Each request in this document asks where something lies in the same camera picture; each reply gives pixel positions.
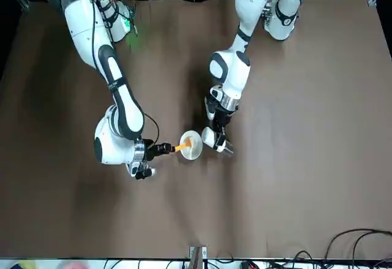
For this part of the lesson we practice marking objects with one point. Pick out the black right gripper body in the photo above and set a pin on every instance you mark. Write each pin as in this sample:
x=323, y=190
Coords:
x=150, y=150

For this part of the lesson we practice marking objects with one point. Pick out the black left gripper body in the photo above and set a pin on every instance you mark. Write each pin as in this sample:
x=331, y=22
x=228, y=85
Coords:
x=223, y=117

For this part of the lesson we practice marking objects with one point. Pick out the white cylindrical oil pot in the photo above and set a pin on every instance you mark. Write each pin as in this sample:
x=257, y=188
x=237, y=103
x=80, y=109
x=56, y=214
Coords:
x=209, y=135

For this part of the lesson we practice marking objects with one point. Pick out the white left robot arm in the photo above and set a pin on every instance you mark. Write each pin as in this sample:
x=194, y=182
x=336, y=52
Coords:
x=239, y=73

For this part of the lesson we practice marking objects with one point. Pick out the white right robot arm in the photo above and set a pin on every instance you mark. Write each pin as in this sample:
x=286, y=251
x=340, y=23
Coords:
x=122, y=103

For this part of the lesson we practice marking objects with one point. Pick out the white round bowl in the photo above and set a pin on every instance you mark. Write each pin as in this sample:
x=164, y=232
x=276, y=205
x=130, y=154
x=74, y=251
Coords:
x=193, y=152

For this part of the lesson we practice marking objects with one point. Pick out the pink plate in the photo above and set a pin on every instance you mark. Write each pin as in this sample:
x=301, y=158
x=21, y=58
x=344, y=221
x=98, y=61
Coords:
x=75, y=266

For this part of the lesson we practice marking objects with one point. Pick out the aluminium post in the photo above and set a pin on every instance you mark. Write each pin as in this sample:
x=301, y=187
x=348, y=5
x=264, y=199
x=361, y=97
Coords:
x=197, y=256

